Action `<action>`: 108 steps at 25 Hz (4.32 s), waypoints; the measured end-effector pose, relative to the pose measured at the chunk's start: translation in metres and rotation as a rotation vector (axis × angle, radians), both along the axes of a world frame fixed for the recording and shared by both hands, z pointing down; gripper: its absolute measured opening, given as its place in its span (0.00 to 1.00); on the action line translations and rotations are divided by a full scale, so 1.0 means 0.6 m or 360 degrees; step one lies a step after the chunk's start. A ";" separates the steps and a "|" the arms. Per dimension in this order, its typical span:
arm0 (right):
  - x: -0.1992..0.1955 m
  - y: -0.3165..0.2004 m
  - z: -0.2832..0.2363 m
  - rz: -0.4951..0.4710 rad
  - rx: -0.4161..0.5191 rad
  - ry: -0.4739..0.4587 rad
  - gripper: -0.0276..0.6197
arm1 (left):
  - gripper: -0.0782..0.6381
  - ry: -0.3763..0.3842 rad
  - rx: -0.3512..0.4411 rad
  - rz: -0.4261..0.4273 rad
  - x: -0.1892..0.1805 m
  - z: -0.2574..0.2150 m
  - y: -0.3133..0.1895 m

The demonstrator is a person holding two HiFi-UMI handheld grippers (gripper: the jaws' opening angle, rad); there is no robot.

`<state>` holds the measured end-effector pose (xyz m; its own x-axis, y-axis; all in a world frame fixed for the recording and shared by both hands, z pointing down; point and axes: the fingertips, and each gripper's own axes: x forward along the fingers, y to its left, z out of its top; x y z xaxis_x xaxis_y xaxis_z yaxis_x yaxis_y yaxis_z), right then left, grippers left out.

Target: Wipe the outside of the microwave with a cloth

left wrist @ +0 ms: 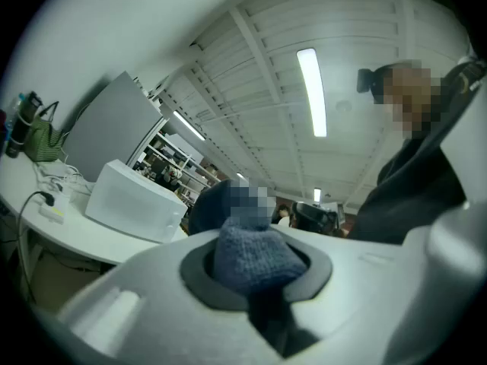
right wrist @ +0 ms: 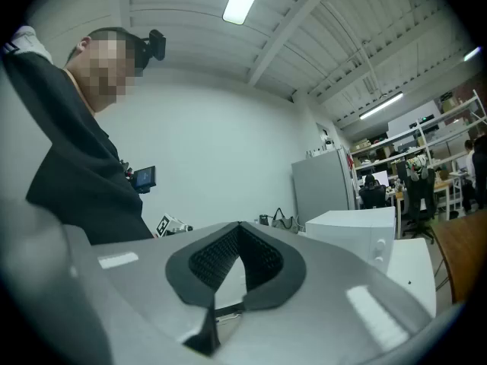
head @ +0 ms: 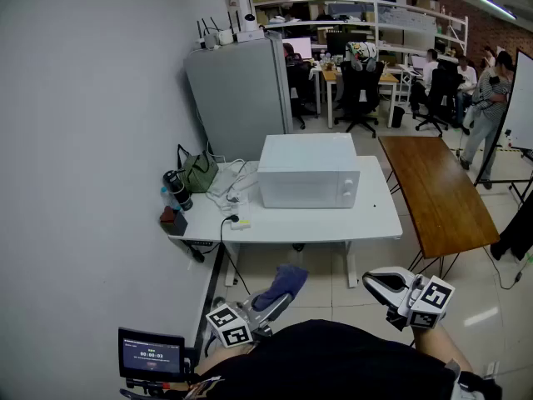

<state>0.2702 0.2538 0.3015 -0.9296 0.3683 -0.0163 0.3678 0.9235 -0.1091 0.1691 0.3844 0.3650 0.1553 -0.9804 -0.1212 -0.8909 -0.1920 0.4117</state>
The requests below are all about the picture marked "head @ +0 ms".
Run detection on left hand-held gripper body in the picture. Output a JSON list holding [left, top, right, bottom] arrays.
[[206, 302, 276, 349]]

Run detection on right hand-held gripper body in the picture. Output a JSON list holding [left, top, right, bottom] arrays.
[[385, 274, 456, 332]]

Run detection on blue cleaning cloth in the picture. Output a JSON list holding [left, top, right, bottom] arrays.
[[252, 263, 310, 313]]

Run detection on person's left forearm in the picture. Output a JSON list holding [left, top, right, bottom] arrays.
[[194, 345, 251, 377]]

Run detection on person's right forearm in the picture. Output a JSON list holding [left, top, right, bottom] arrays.
[[411, 322, 475, 374]]

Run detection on person's black shirt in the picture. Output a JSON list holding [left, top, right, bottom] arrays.
[[198, 318, 459, 400]]

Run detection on small black monitor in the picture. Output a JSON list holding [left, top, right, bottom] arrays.
[[117, 327, 187, 382]]

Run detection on white desk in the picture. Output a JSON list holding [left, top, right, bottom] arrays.
[[167, 154, 405, 289]]

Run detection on white power strip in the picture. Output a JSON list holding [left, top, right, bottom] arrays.
[[230, 189, 254, 232]]

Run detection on wooden table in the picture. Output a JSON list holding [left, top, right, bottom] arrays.
[[377, 135, 501, 281]]

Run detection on black insulated bottle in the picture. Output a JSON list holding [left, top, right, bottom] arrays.
[[162, 169, 194, 213]]

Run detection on clear water bottle blue cap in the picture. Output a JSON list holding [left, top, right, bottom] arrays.
[[160, 186, 182, 213]]

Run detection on green striped bag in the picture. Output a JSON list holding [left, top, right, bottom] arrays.
[[176, 143, 220, 194]]

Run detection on black office chair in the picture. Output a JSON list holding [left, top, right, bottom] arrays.
[[415, 67, 460, 138], [333, 58, 387, 139], [286, 54, 318, 131]]

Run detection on black office chairs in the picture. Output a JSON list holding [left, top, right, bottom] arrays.
[[321, 67, 401, 130]]

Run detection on plush toy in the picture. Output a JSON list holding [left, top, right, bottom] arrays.
[[346, 40, 378, 73]]

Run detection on lit white monitor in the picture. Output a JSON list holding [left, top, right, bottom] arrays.
[[281, 36, 313, 60]]

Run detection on white shelf unit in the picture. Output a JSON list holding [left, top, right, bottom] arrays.
[[248, 0, 470, 64]]

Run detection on white flat box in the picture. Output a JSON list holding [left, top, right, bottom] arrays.
[[235, 28, 266, 43]]

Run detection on white router with antennas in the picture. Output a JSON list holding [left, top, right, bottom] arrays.
[[196, 17, 222, 51], [215, 9, 243, 46]]

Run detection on ceiling light tube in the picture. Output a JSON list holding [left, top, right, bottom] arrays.
[[476, 0, 518, 21]]

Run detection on black floor cable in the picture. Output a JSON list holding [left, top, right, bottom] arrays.
[[481, 246, 526, 291]]

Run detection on black plug with cable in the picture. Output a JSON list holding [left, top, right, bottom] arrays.
[[219, 213, 251, 287]]

